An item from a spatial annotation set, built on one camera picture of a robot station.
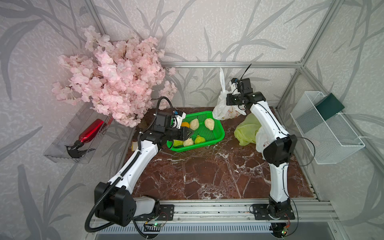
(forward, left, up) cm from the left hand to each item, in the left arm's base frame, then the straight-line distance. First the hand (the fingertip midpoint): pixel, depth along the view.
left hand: (191, 131), depth 77 cm
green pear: (+7, -4, -18) cm, 20 cm away
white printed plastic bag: (+18, -18, -3) cm, 26 cm away
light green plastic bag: (+12, -35, -17) cm, 41 cm away
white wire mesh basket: (-12, -59, +11) cm, 62 cm away
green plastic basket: (+18, -9, -22) cm, 30 cm away
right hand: (+23, -20, +4) cm, 31 cm away
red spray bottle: (-10, +43, +11) cm, 46 cm away
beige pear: (+20, -11, -18) cm, 29 cm away
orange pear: (+18, +6, -17) cm, 26 cm away
